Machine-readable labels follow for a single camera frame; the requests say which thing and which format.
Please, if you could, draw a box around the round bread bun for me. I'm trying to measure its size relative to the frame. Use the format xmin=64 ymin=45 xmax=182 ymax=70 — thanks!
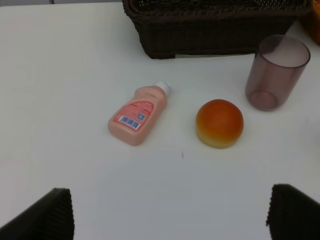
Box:
xmin=195 ymin=99 xmax=244 ymax=149

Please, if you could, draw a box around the translucent purple plastic cup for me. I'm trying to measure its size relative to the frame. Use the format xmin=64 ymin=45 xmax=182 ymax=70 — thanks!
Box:
xmin=245 ymin=34 xmax=311 ymax=112

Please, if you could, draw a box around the dark brown wicker basket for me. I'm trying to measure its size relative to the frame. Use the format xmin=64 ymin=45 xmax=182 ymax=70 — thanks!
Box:
xmin=122 ymin=0 xmax=313 ymax=60

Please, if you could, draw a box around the pink lotion bottle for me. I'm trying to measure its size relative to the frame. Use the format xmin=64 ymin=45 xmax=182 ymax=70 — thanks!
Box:
xmin=108 ymin=81 xmax=171 ymax=146

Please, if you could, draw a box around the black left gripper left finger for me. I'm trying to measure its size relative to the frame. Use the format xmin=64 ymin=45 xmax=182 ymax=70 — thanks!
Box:
xmin=0 ymin=188 xmax=75 ymax=240

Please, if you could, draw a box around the light orange wicker basket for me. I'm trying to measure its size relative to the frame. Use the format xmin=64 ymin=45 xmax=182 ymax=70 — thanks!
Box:
xmin=300 ymin=0 xmax=320 ymax=46

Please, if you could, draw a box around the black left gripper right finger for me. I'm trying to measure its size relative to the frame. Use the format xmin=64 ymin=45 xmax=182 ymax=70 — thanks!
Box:
xmin=266 ymin=184 xmax=320 ymax=240

